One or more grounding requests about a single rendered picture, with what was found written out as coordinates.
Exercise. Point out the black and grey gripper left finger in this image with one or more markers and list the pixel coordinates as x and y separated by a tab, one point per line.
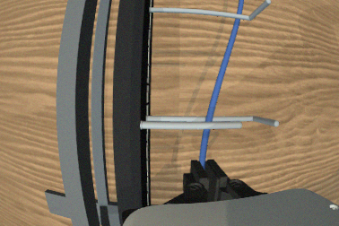
197	183

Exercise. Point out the dark grey metal rack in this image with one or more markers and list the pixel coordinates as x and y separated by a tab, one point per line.
132	118

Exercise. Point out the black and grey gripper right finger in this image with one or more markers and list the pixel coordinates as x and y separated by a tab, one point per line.
220	189

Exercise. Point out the blue network cable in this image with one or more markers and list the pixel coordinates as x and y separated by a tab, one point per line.
218	85

